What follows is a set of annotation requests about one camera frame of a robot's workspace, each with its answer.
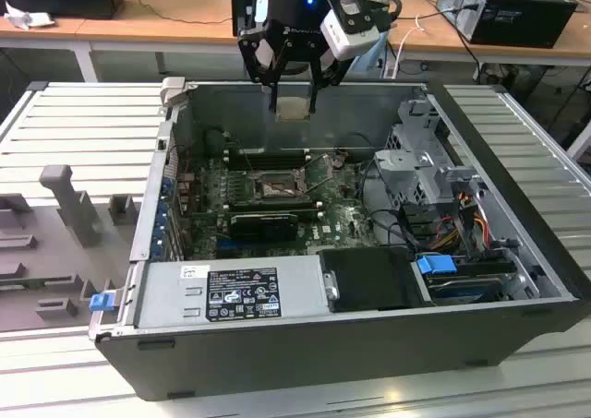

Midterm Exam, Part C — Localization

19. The black open PC case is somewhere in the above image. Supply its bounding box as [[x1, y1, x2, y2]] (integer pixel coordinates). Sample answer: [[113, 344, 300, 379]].
[[87, 76, 591, 403]]

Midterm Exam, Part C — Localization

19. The grey metal drive cage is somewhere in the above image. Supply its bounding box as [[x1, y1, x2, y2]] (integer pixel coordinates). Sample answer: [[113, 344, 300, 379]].
[[372, 98, 482, 208]]

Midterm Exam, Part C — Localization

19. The black plastic shroud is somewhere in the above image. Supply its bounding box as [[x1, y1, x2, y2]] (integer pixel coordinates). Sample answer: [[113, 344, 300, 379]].
[[318, 246, 422, 313]]

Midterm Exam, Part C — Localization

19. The blue disk carrier handle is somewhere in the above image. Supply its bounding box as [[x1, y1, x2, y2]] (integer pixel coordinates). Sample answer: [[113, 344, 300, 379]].
[[415, 255, 458, 290]]

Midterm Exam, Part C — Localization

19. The black looped cable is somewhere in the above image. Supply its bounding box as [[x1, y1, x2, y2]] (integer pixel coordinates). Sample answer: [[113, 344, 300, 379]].
[[358, 159, 419, 249]]

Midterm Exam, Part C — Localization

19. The white cable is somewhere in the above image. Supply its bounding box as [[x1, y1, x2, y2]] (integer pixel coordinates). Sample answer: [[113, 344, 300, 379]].
[[392, 14, 428, 76]]

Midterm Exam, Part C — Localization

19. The crumpled white paper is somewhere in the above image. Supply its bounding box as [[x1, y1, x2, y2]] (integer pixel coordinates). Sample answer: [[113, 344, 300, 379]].
[[3, 0, 57, 30]]

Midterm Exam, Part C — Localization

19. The wooden desk white frame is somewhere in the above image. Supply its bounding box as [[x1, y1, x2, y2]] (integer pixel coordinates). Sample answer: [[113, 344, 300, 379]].
[[0, 0, 591, 84]]

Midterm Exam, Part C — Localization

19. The green motherboard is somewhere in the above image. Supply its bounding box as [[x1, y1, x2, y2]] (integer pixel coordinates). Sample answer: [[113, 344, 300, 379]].
[[187, 152, 387, 260]]

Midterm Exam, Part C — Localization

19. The black graphics card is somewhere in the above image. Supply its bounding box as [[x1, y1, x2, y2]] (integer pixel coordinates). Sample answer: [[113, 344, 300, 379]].
[[228, 211, 299, 242]]

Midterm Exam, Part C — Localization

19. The black RAM slot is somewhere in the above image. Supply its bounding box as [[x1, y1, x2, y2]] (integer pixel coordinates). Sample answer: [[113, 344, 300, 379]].
[[223, 197, 323, 207], [224, 147, 310, 158], [223, 204, 324, 214], [224, 156, 309, 170]]

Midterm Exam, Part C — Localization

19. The hard disk drive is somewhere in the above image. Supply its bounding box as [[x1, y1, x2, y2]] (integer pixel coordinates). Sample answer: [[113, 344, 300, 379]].
[[427, 274, 505, 306]]

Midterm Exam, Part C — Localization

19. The CPU socket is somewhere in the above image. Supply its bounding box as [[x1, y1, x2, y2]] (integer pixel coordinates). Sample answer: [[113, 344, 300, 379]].
[[251, 167, 311, 198]]

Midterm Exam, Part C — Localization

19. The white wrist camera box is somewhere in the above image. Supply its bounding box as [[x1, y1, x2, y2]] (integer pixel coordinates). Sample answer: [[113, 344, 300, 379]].
[[320, 0, 380, 63]]

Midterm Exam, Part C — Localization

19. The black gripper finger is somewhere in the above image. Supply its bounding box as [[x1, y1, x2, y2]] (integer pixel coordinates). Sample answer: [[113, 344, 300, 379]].
[[236, 20, 283, 113], [308, 47, 353, 115]]

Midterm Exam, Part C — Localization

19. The orange yellow wire bundle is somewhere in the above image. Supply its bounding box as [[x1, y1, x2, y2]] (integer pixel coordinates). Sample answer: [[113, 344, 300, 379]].
[[433, 212, 491, 254]]

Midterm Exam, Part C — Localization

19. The grey case corner latch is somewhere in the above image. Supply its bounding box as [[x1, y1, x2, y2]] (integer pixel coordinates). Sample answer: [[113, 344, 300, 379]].
[[159, 76, 187, 114]]

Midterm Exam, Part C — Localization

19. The metal socket cover frame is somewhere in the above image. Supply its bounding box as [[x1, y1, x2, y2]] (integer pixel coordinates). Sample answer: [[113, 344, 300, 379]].
[[301, 152, 339, 194]]

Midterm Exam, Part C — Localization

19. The grey power supply unit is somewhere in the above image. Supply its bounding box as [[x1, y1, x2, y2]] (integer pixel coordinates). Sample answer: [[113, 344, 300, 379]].
[[132, 254, 332, 330]]

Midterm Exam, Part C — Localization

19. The blue case latch tab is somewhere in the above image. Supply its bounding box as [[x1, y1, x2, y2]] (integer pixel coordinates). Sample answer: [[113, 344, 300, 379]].
[[89, 293, 115, 313]]

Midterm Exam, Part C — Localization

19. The grey parts rack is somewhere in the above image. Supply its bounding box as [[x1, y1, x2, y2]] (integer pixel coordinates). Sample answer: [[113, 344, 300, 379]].
[[0, 163, 142, 334]]

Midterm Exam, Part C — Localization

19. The silver shroud latch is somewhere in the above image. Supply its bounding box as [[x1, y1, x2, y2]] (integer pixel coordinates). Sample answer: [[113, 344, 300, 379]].
[[322, 271, 342, 302]]

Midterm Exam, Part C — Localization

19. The silver square CPU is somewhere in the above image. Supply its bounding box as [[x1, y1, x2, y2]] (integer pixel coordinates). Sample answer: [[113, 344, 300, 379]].
[[274, 96, 312, 124]]

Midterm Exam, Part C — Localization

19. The black PC tower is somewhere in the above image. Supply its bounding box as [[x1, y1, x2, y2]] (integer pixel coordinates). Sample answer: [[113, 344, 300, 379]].
[[230, 0, 270, 39]]

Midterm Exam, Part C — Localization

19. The black desktop PC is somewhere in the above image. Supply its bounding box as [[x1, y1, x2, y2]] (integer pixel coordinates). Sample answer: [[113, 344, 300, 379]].
[[435, 0, 579, 49]]

